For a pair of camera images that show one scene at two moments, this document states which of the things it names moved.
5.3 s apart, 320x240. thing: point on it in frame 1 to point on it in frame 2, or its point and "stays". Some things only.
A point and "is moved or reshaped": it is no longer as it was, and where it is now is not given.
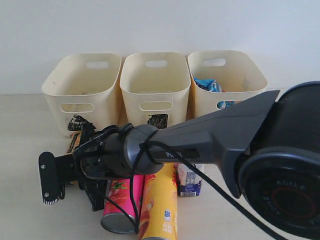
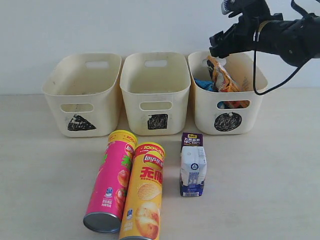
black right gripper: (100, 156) to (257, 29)
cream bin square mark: (156, 83) stays
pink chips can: (112, 220) is moved or reshaped
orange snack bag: (75, 141) to (223, 81)
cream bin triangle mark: (87, 85) stays
